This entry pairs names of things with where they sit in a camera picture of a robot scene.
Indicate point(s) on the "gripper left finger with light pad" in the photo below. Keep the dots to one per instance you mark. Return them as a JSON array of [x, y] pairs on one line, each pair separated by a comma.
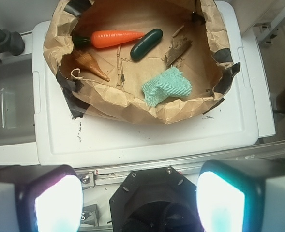
[[40, 198]]

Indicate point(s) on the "gripper right finger with light pad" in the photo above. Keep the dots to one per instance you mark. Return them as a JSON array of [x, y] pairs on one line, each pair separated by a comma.
[[242, 195]]

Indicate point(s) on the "brown wood chip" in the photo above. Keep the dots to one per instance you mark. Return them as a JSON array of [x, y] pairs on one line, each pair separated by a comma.
[[177, 49]]

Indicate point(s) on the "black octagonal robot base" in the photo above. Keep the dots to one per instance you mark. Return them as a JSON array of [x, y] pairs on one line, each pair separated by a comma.
[[155, 200]]

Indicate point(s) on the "white plastic tray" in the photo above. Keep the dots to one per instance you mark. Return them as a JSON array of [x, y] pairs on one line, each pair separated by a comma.
[[244, 116]]

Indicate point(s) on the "grey sink basin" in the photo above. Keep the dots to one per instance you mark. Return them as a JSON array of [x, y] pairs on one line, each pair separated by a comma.
[[16, 101]]

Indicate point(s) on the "teal knitted cloth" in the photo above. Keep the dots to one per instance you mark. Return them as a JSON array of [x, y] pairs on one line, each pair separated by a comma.
[[170, 83]]

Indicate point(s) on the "brown spiral seashell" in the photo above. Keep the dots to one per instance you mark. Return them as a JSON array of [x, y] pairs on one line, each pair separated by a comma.
[[87, 62]]

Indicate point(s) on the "brown paper bag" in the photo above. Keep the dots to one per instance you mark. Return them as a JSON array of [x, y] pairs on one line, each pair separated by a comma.
[[140, 61]]

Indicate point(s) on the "orange toy carrot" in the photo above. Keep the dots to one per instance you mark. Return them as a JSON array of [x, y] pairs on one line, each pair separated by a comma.
[[107, 38]]

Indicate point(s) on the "dark green toy cucumber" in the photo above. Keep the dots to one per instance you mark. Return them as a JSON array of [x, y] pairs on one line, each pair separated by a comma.
[[145, 44]]

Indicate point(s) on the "aluminium rail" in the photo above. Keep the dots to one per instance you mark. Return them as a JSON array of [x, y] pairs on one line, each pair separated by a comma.
[[96, 176]]

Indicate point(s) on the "metal corner bracket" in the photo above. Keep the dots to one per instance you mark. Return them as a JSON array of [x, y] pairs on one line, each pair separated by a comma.
[[90, 215]]

